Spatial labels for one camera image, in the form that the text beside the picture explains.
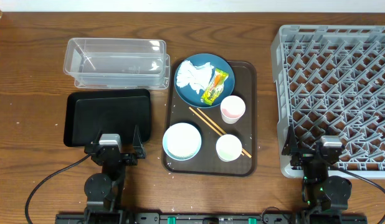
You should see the light blue bowl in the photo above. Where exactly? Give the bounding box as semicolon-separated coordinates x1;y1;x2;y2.
162;123;202;161

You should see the wooden chopstick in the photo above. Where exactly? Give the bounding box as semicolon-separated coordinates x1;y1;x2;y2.
196;108;252;158
189;107;225;136

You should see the green-inside paper cup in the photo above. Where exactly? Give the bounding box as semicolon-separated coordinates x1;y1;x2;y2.
216;134;242;162

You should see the pink-inside paper cup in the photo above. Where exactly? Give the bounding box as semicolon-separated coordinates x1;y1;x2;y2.
221;95;246;124

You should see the white napkin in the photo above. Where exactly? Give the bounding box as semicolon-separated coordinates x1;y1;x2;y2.
176;60;214;94

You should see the dark blue plate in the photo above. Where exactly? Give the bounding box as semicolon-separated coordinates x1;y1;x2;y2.
174;54;235;108

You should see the yellow snack wrapper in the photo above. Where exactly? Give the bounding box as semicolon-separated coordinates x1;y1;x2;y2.
201;68;229;106

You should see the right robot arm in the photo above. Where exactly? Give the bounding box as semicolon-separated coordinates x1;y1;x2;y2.
282;126;352;223

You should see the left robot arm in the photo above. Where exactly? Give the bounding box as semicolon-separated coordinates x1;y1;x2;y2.
83;126;146;224

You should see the grey dishwasher rack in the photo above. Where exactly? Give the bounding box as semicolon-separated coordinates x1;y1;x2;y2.
271;25;385;179

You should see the black rectangular tray bin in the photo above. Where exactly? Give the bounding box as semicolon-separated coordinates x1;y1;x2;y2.
64;89;151;147

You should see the brown serving tray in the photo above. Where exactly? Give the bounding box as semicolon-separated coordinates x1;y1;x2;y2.
161;60;257;177

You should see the clear plastic bin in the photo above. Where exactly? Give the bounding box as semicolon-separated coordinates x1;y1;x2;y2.
63;38;171;90

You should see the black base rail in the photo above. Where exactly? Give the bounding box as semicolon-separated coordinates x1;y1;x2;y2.
54;212;368;224

